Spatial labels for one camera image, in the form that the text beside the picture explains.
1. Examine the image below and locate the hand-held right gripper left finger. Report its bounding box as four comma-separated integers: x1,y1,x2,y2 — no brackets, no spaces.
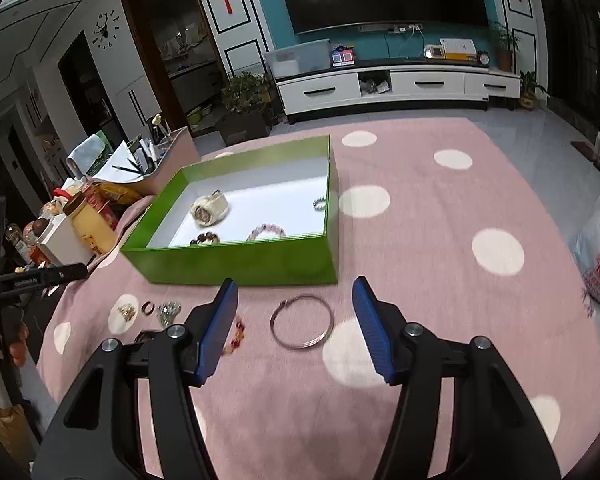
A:
30,278,239,480

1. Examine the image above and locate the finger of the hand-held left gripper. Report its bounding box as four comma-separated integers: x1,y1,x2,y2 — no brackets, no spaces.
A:
0,262,88,302

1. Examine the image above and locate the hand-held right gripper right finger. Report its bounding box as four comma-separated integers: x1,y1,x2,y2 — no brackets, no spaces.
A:
351,276,563,480

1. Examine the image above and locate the silver wire bangle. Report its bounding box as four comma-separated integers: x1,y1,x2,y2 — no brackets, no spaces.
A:
271,296,335,349

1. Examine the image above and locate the green cardboard box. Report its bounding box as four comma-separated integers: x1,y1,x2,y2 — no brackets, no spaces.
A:
121,135,340,287

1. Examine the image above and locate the person's left hand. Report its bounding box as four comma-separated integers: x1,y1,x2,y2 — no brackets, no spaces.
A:
0,324,30,367

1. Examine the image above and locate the glass bottle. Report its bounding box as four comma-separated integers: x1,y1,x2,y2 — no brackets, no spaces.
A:
5,224,23,261

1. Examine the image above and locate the white carton box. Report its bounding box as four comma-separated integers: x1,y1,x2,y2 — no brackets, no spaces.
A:
39,215,93,266

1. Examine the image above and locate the silver leaf brooch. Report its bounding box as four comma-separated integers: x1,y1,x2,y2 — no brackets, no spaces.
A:
156,301,182,328

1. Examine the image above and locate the pink polka dot tablecloth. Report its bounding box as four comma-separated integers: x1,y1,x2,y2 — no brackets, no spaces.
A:
36,117,600,480

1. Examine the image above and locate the yellow jar brown lid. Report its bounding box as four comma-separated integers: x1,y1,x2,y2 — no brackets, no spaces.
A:
62,194,118,256

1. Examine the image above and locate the yellow snack packet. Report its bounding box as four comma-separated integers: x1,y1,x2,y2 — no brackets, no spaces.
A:
97,182,143,206

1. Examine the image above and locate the grey paper roll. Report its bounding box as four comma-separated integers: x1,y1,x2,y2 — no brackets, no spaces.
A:
66,135,107,177

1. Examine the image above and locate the tan woven bag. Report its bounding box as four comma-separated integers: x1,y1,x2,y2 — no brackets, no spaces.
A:
0,360,36,466

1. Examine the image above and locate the pink desk organizer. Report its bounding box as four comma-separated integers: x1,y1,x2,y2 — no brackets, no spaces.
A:
87,126,201,196

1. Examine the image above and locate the bushy potted plant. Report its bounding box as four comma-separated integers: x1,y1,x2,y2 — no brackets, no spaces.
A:
221,71,276,143

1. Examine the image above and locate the white television cabinet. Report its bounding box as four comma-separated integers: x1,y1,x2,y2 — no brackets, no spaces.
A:
275,57,522,123

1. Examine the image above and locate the clear plastic storage box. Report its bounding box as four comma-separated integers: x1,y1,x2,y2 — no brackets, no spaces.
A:
264,39,332,78

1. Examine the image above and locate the small potted plant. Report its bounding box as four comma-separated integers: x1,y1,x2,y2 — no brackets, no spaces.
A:
519,70,548,110

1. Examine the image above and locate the yellow white box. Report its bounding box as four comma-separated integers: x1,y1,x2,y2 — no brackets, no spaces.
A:
440,37,478,62

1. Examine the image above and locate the tall potted plant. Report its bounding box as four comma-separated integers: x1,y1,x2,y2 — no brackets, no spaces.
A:
489,21,521,72

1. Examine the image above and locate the amber bead bracelet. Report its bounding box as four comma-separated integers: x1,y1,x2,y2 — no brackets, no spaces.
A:
221,316,246,356

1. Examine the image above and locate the pink bead bracelet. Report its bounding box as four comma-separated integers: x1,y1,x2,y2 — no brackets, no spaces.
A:
246,223,286,242

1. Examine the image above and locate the beige strap watch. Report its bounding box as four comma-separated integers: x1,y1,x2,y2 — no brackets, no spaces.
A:
190,190,230,226

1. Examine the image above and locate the black wall clock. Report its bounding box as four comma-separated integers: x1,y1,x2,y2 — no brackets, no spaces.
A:
92,10,122,48

